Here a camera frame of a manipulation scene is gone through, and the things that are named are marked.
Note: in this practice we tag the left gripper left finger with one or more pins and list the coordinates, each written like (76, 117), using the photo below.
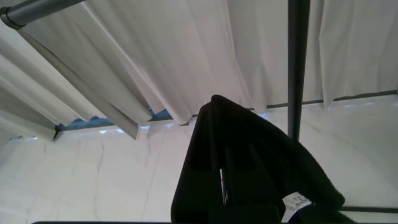
(199, 186)

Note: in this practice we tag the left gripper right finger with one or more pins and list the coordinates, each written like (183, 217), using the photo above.
(248, 193)

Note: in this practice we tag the black garment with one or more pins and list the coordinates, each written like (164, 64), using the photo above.
(280, 155)

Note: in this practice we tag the black clothes rack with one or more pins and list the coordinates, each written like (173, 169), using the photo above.
(298, 62)

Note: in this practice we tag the white curtain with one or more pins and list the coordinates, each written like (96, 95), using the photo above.
(186, 46)

